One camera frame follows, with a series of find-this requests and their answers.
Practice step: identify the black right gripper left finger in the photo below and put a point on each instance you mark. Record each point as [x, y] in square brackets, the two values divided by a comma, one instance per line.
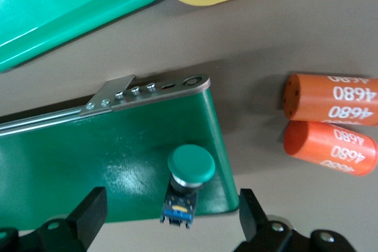
[88, 216]

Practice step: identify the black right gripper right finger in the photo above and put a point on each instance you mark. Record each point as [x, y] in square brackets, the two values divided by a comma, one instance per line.
[254, 222]

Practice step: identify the green mushroom push button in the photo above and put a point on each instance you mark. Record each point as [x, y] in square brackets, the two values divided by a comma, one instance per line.
[192, 163]

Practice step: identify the orange cylinder with white print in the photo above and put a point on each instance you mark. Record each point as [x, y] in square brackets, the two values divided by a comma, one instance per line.
[313, 142]
[310, 98]

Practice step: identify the green conveyor belt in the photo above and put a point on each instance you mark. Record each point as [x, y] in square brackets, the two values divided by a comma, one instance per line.
[74, 151]

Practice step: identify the green plastic tray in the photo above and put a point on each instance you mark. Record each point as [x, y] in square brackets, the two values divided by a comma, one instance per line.
[59, 4]

